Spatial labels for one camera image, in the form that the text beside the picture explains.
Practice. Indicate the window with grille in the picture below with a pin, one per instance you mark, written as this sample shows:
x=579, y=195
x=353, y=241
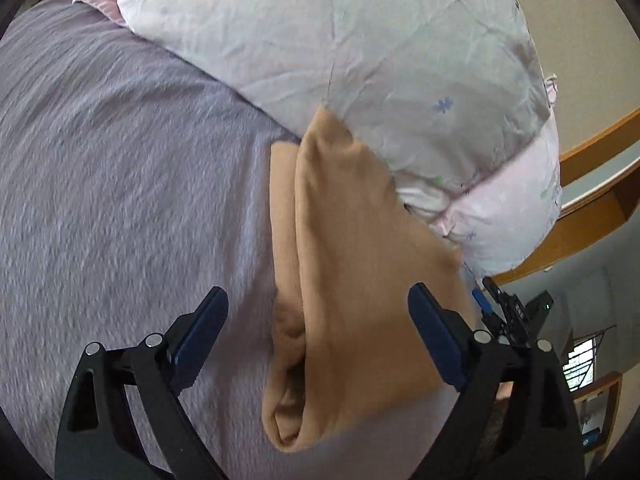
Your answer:
x=579, y=365

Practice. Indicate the tan garment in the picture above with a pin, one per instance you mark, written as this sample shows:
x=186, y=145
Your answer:
x=350, y=270

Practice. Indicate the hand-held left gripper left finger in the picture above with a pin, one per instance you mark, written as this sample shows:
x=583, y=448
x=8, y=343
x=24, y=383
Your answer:
x=195, y=340

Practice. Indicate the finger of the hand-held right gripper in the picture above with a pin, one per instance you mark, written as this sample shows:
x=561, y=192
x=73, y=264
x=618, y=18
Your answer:
x=481, y=301

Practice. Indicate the white floral quilt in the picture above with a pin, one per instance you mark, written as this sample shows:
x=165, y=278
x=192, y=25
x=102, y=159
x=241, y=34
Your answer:
x=350, y=50

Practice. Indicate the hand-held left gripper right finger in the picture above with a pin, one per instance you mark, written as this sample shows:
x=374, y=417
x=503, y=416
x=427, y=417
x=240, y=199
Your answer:
x=437, y=340

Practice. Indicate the wooden framed shelf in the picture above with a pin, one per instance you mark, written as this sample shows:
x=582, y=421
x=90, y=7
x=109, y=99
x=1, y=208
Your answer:
x=602, y=410

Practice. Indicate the purple bed sheet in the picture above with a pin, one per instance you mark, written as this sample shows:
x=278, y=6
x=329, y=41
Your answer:
x=125, y=185

